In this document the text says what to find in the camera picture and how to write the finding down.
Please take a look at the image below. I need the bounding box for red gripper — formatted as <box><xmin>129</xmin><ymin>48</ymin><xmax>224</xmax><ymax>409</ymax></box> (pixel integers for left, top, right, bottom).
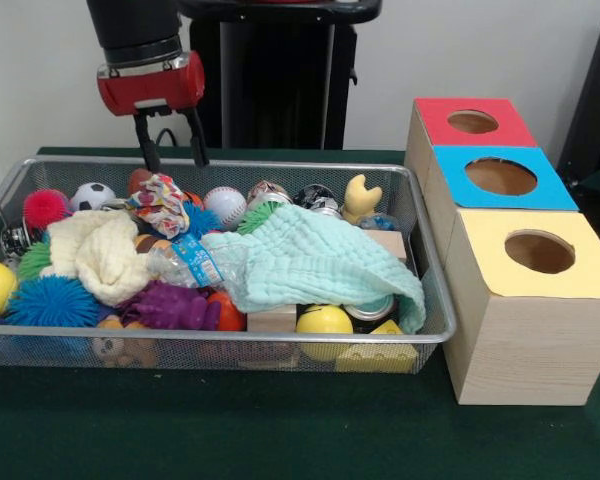
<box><xmin>97</xmin><ymin>49</ymin><xmax>210</xmax><ymax>174</ymax></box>

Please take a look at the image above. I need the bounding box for pale patterned fabric scrunchie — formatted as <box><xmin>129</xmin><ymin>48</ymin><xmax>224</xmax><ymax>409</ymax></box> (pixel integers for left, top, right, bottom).
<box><xmin>127</xmin><ymin>172</ymin><xmax>191</xmax><ymax>240</ymax></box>

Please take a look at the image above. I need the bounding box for small blue spiky ball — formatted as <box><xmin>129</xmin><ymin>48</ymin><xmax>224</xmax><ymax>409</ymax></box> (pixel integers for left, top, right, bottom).
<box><xmin>147</xmin><ymin>202</ymin><xmax>225</xmax><ymax>242</ymax></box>

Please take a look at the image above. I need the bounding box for mint green cloth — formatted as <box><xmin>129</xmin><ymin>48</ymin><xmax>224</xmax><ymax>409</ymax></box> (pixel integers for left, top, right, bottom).
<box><xmin>202</xmin><ymin>204</ymin><xmax>427</xmax><ymax>335</ymax></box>

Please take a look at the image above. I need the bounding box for wooden box with three holes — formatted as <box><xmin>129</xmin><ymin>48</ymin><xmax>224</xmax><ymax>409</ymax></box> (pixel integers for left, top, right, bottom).
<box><xmin>404</xmin><ymin>97</ymin><xmax>600</xmax><ymax>407</ymax></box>

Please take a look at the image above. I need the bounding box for black and white soccer ball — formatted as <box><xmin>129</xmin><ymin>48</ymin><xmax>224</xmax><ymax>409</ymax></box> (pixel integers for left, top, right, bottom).
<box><xmin>68</xmin><ymin>182</ymin><xmax>117</xmax><ymax>212</ymax></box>

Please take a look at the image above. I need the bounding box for crushed clear plastic bottle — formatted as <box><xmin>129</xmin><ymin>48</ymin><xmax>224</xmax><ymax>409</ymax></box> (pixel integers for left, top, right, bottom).
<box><xmin>146</xmin><ymin>234</ymin><xmax>254</xmax><ymax>301</ymax></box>

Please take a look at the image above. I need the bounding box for cream white cloth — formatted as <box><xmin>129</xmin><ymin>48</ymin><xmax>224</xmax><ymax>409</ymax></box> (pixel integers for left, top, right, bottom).
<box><xmin>46</xmin><ymin>208</ymin><xmax>154</xmax><ymax>307</ymax></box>

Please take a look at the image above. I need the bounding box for pink spiky ball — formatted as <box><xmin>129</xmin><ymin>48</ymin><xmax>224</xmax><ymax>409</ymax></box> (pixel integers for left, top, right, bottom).
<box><xmin>22</xmin><ymin>188</ymin><xmax>74</xmax><ymax>231</ymax></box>

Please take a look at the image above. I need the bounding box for purple knobbly rubber toy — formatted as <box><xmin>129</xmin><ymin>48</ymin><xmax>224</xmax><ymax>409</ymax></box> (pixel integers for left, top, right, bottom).
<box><xmin>122</xmin><ymin>279</ymin><xmax>224</xmax><ymax>331</ymax></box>

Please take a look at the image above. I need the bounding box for large blue spiky ball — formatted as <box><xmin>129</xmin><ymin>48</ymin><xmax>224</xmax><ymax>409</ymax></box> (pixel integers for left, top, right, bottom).
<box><xmin>4</xmin><ymin>274</ymin><xmax>101</xmax><ymax>329</ymax></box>

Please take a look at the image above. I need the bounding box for yellow smiley face ball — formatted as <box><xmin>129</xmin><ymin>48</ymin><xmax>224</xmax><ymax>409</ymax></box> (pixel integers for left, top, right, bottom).
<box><xmin>295</xmin><ymin>303</ymin><xmax>355</xmax><ymax>362</ymax></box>

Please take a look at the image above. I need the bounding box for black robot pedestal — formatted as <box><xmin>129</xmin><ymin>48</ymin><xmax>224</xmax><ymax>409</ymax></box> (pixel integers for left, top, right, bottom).
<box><xmin>177</xmin><ymin>0</ymin><xmax>384</xmax><ymax>150</ymax></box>

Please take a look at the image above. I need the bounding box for shallow wire mesh bin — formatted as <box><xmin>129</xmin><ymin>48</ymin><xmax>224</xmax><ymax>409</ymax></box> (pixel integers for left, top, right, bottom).
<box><xmin>0</xmin><ymin>154</ymin><xmax>457</xmax><ymax>374</ymax></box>

